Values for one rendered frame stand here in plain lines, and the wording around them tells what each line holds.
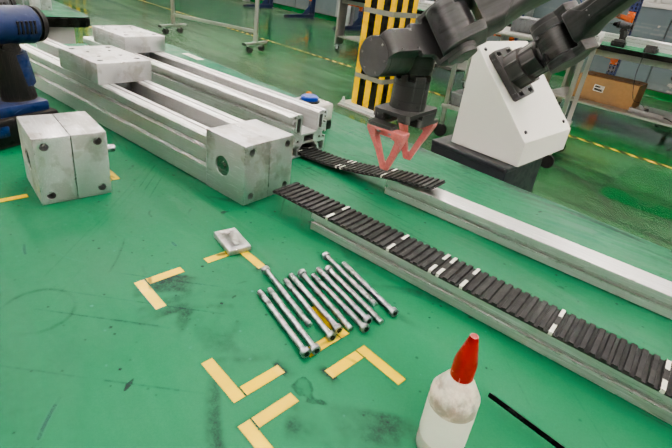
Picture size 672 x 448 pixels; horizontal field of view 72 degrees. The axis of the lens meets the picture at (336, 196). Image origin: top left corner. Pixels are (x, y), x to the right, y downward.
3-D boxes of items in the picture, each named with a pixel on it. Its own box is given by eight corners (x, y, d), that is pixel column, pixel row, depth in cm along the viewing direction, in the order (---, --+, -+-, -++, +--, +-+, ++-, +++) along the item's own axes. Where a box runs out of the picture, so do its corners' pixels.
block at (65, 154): (129, 189, 70) (124, 129, 66) (42, 205, 63) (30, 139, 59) (107, 165, 77) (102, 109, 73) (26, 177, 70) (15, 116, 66)
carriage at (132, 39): (165, 62, 124) (164, 35, 121) (126, 64, 116) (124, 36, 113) (133, 50, 132) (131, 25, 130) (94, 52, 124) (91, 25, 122)
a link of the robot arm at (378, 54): (483, 48, 65) (458, -6, 66) (432, 48, 58) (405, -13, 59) (423, 91, 74) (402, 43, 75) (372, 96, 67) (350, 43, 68)
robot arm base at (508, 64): (529, 94, 108) (504, 49, 108) (562, 76, 102) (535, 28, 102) (513, 102, 102) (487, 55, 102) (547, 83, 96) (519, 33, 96)
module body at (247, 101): (323, 149, 96) (328, 109, 92) (289, 159, 89) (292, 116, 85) (120, 65, 138) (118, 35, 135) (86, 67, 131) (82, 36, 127)
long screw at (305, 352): (311, 356, 45) (312, 348, 44) (302, 360, 44) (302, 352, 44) (263, 294, 53) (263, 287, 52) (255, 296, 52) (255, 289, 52)
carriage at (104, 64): (152, 93, 97) (151, 59, 94) (100, 99, 89) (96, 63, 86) (113, 75, 105) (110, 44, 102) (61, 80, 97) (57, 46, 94)
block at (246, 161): (299, 185, 79) (304, 131, 75) (242, 206, 70) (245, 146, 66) (263, 167, 84) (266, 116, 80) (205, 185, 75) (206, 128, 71)
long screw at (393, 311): (398, 316, 52) (399, 308, 51) (391, 318, 51) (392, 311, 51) (346, 265, 60) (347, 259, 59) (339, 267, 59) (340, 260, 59)
